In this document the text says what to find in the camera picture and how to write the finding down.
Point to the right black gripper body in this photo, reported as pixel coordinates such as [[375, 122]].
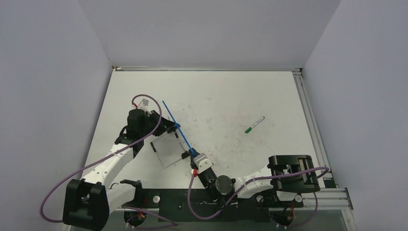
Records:
[[208, 179]]

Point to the blue framed whiteboard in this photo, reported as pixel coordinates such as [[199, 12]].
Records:
[[172, 146]]

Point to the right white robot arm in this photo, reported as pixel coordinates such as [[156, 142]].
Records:
[[287, 175]]

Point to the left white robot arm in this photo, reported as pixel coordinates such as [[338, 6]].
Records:
[[89, 202]]

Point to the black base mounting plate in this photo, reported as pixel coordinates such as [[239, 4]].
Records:
[[172, 204]]

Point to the green capped marker pen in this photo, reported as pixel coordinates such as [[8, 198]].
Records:
[[254, 125]]

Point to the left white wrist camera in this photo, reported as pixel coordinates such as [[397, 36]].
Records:
[[142, 105]]

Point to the aluminium frame rail back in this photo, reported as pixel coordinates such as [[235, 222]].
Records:
[[144, 68]]

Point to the aluminium frame rail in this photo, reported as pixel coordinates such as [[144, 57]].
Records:
[[310, 120], [144, 68]]

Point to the aluminium frame rail right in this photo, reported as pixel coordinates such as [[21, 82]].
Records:
[[310, 120]]

